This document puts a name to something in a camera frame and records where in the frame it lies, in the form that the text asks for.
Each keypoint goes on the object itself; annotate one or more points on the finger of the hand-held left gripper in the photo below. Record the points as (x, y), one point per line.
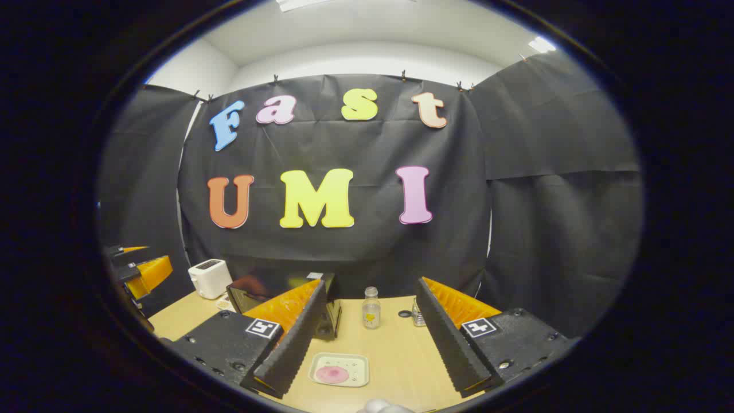
(150, 274)
(123, 252)

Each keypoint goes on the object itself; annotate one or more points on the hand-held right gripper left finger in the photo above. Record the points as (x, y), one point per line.
(298, 335)

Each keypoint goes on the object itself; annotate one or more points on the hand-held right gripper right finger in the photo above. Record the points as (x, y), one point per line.
(444, 338)

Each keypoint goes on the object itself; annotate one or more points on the pink round food slice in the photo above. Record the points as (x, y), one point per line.
(331, 374)

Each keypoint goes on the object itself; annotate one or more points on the white square plate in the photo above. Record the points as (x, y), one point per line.
(352, 362)

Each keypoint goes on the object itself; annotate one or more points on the black electric oven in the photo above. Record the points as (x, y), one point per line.
(252, 293)

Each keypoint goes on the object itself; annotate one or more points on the white toaster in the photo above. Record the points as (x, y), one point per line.
(207, 278)

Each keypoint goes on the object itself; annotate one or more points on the clear bottle with yellow label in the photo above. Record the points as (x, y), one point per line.
(371, 312)

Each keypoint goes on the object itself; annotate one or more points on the white divided dish of beans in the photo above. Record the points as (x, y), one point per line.
(225, 304)

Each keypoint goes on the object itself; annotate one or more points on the black backdrop cloth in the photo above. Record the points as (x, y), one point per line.
(367, 258)

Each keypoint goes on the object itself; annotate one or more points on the ceiling light panel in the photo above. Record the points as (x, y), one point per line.
(298, 3)
(542, 44)

